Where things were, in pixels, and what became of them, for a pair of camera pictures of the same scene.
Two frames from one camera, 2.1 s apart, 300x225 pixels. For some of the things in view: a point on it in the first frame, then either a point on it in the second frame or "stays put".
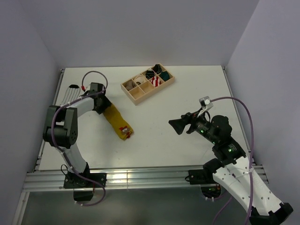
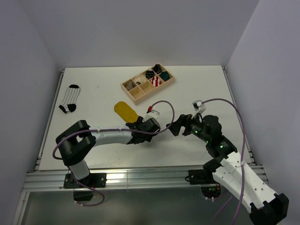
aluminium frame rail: x=54 y=182 stays put
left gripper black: x=107 y=103 → x=139 y=121
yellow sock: x=119 y=124 → x=125 y=111
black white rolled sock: x=149 y=74 stays put
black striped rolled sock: x=157 y=68 stays put
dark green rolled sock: x=164 y=75 stays put
